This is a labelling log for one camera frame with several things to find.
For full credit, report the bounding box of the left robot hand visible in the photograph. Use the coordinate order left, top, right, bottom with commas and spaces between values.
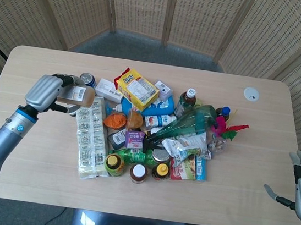
23, 69, 79, 117

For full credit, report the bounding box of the brown box with barcode label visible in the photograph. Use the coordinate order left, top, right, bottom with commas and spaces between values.
56, 82, 97, 109

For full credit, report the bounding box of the black ink bottle white label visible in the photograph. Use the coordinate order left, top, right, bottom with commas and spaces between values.
105, 127, 128, 152

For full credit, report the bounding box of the yellow-lid green jar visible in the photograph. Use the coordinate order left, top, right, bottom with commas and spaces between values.
102, 152, 128, 178

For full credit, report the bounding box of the small green soda bottle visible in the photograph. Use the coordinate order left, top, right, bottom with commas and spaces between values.
106, 143, 158, 167

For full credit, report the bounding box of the dark bottle blue cap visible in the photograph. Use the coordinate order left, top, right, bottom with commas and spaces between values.
214, 105, 233, 127

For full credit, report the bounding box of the small white milk bottle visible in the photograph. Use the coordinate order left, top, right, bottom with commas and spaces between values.
143, 111, 179, 134

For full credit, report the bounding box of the white-lid brown jar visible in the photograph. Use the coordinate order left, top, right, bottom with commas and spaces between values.
127, 162, 150, 186

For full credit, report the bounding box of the yellow-cap dark jar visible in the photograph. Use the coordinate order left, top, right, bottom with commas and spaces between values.
150, 161, 173, 183

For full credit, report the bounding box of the green tea bottle white cap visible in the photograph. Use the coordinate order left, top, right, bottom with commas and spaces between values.
173, 86, 199, 120

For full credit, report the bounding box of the blue soda can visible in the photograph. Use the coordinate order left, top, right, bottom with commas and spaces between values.
78, 72, 99, 90

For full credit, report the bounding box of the white medicine box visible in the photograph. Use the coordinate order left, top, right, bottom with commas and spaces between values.
94, 77, 126, 105

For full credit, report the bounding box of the long white cracker pack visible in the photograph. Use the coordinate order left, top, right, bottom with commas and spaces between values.
67, 93, 120, 184

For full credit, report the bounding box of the orange snack packet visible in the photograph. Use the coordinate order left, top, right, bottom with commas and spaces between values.
102, 111, 128, 131

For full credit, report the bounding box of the yellow biscuit bag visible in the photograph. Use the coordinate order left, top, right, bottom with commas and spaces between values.
111, 65, 163, 114

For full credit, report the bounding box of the clear fruit jelly cup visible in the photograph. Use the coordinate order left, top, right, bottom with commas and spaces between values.
124, 107, 145, 133

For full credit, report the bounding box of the colourful feather shuttlecock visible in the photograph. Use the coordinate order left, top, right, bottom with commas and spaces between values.
209, 106, 252, 144

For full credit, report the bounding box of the empty clear glass jar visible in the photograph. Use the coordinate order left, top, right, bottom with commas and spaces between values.
206, 134, 230, 155

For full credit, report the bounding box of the purple carton box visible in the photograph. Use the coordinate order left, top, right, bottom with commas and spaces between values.
123, 129, 147, 151

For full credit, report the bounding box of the small lavender white box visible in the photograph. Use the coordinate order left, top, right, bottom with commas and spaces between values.
152, 79, 176, 103

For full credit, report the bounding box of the blue wet wipes pack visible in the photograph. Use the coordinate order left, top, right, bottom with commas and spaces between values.
119, 89, 177, 121

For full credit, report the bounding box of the red green carton box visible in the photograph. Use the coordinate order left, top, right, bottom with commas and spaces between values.
167, 151, 200, 184

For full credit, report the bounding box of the silver foil snack bag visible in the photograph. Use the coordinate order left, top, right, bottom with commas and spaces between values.
158, 128, 215, 171

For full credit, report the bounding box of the glass jar metal lid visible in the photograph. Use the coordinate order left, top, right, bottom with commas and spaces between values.
150, 148, 173, 167

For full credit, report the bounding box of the green plastic bag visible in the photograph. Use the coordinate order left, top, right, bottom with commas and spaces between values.
146, 97, 220, 152

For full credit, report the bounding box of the wicker folding screen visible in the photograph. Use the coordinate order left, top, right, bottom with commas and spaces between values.
0, 0, 301, 155

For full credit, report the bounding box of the white table cable grommet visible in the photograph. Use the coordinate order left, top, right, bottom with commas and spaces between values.
242, 86, 261, 102

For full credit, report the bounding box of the black floor cable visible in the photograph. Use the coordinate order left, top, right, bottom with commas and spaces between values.
35, 204, 69, 225

